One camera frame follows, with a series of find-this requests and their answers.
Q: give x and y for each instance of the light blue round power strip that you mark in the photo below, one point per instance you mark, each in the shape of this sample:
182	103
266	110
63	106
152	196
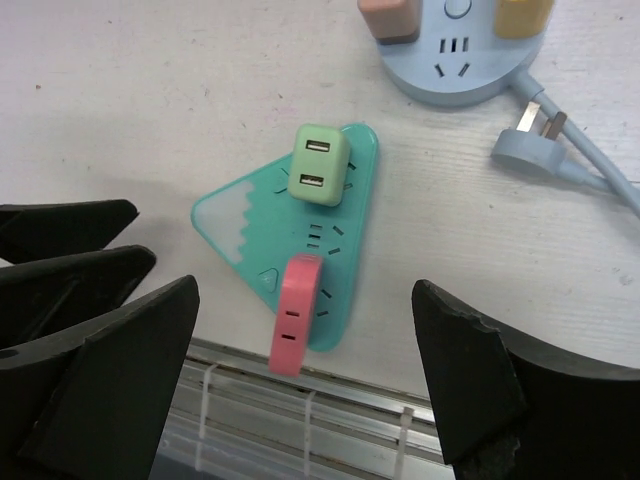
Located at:
457	61

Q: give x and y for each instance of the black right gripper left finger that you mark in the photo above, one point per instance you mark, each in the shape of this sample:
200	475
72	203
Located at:
91	401

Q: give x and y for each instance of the green two-tone plug adapter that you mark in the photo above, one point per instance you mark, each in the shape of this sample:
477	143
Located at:
318	166

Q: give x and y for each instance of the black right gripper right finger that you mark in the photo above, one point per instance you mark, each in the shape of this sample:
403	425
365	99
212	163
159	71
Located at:
510	406

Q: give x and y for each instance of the aluminium front rail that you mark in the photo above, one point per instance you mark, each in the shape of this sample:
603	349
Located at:
231	418

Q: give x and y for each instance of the teal triangular power strip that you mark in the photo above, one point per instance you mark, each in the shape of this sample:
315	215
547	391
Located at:
256	226

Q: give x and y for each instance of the yellow plug adapter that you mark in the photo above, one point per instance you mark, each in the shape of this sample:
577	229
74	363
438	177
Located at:
521	19

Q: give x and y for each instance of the brown two-tone plug adapter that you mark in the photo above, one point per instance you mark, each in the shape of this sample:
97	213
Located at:
392	22

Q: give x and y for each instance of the pink socket adapter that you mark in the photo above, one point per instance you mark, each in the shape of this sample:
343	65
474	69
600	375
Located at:
294	314

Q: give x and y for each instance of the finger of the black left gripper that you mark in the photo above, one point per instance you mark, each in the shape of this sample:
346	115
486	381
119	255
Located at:
39	232
43	297

